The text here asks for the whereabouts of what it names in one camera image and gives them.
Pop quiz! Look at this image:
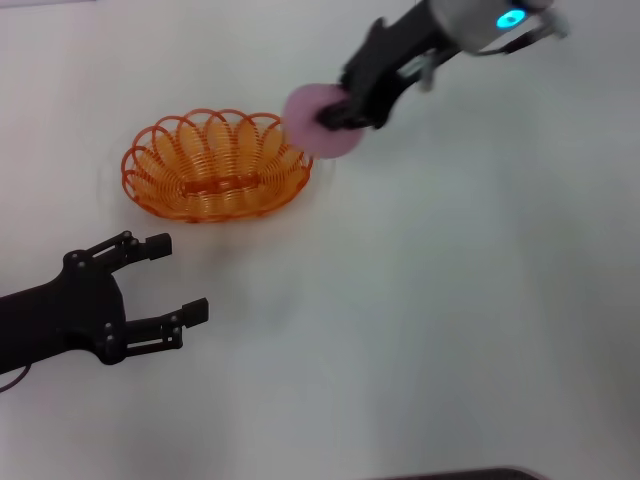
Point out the dark left arm cable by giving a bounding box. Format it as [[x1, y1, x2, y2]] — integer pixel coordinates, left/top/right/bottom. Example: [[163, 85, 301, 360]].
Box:
[[0, 364, 34, 394]]

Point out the pink peach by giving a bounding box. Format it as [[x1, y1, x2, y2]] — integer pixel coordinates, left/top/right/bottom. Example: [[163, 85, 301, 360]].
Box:
[[282, 83, 364, 160]]

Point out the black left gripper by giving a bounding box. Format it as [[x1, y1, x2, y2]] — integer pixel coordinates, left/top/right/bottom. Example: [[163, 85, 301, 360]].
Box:
[[0, 230, 210, 366]]

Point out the orange plastic wire basket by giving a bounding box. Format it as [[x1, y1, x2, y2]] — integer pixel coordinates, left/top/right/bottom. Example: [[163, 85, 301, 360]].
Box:
[[120, 107, 315, 225]]

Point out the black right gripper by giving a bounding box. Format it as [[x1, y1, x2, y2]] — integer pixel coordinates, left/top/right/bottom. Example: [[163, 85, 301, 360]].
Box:
[[313, 2, 451, 130]]

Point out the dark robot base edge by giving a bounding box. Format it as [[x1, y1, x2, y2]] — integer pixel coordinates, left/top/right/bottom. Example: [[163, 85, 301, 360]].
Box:
[[369, 467, 539, 480]]

